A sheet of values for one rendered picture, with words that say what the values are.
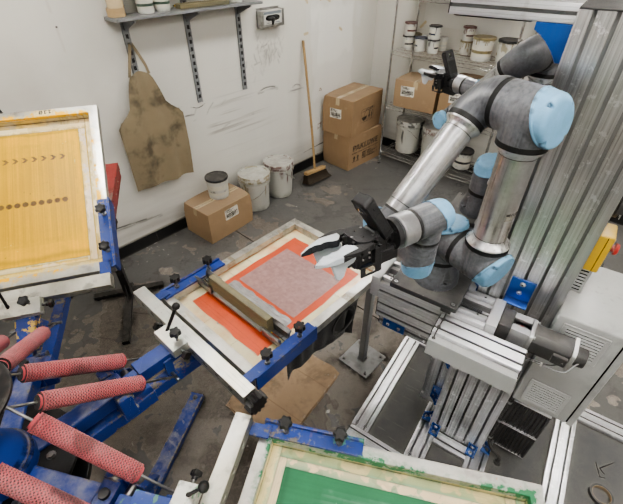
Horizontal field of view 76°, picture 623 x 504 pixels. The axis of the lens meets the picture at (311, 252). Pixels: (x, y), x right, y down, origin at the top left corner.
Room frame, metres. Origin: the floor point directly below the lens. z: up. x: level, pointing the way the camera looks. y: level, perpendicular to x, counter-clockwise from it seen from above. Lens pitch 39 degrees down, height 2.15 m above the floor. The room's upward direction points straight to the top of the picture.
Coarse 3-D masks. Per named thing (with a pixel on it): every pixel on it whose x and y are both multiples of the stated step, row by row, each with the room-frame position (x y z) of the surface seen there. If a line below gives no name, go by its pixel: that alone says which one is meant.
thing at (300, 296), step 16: (304, 272) 1.35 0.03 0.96; (320, 272) 1.35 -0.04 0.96; (352, 272) 1.35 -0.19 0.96; (288, 288) 1.25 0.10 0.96; (304, 288) 1.25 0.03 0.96; (320, 288) 1.25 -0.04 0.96; (336, 288) 1.25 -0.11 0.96; (272, 304) 1.15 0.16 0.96; (288, 304) 1.15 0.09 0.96; (304, 304) 1.15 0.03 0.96; (320, 304) 1.15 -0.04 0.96; (240, 320) 1.07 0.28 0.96; (240, 336) 0.98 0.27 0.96; (256, 336) 0.98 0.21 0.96; (256, 352) 0.91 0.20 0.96
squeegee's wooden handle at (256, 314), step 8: (216, 280) 1.19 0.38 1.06; (216, 288) 1.18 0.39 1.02; (224, 288) 1.14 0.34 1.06; (232, 288) 1.14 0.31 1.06; (224, 296) 1.14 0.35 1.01; (232, 296) 1.10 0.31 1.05; (240, 296) 1.09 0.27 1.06; (232, 304) 1.11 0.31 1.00; (240, 304) 1.07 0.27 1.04; (248, 304) 1.05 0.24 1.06; (248, 312) 1.04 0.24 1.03; (256, 312) 1.01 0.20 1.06; (264, 312) 1.01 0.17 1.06; (256, 320) 1.01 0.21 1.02; (264, 320) 0.98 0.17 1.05; (272, 320) 0.99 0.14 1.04; (272, 328) 0.99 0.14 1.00
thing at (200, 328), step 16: (288, 224) 1.68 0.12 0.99; (304, 224) 1.68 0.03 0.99; (272, 240) 1.57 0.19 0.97; (240, 256) 1.43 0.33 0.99; (192, 288) 1.23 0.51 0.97; (352, 288) 1.21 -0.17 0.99; (368, 288) 1.24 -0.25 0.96; (336, 304) 1.12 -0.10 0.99; (192, 320) 1.03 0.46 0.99; (320, 320) 1.03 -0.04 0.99; (208, 336) 0.96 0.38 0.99; (224, 352) 0.88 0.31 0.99; (240, 368) 0.82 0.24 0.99
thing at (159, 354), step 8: (160, 344) 0.88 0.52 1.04; (152, 352) 0.84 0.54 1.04; (160, 352) 0.84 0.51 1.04; (168, 352) 0.84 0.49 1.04; (136, 360) 0.81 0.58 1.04; (144, 360) 0.81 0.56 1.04; (152, 360) 0.81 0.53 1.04; (160, 360) 0.81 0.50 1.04; (136, 368) 0.78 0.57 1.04; (144, 368) 0.78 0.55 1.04; (152, 368) 0.79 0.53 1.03; (160, 368) 0.81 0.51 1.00; (144, 376) 0.77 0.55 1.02; (152, 376) 0.78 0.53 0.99
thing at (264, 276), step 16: (272, 256) 1.47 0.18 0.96; (288, 256) 1.47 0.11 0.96; (304, 256) 1.47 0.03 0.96; (240, 272) 1.35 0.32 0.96; (256, 272) 1.35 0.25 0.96; (272, 272) 1.35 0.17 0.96; (288, 272) 1.35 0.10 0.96; (256, 288) 1.25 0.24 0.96; (272, 288) 1.25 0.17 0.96; (208, 304) 1.15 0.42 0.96; (224, 304) 1.15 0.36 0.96; (224, 320) 1.07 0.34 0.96
